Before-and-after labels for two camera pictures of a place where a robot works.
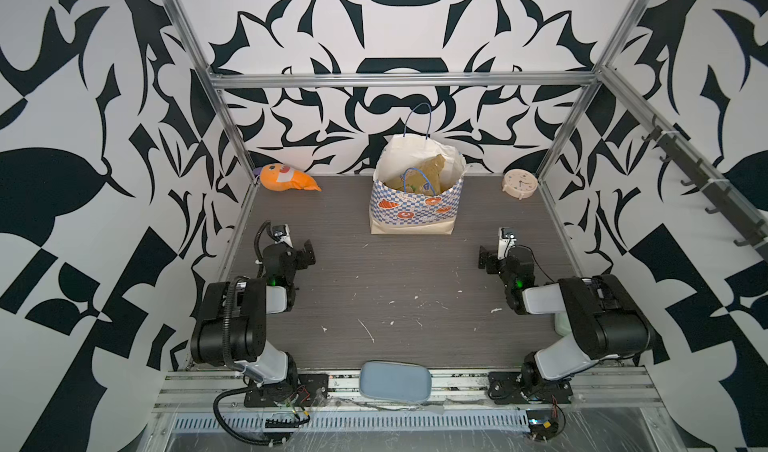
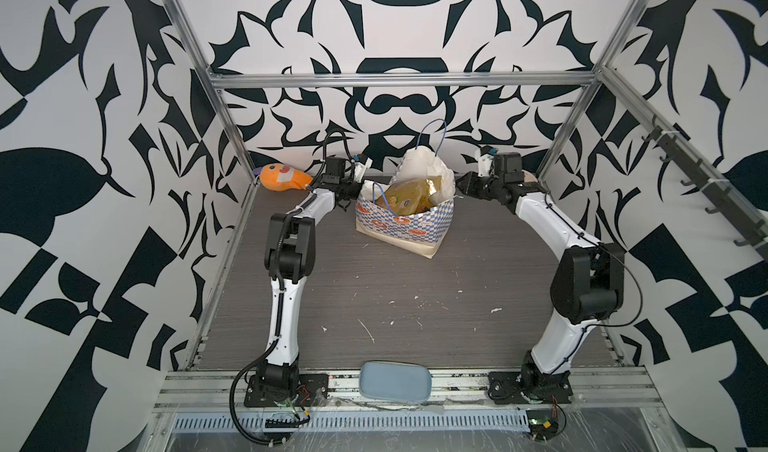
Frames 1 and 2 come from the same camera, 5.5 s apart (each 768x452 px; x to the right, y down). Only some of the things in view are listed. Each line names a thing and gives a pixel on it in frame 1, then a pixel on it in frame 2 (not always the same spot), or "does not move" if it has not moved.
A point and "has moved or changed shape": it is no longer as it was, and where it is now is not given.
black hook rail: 726,202 does not move
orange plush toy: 279,177 does not move
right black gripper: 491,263 → 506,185
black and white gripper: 507,240 → 485,164
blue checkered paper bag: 397,212 has moved or changed shape
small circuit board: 542,424 does not move
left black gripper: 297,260 → 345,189
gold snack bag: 415,182 has moved or changed shape
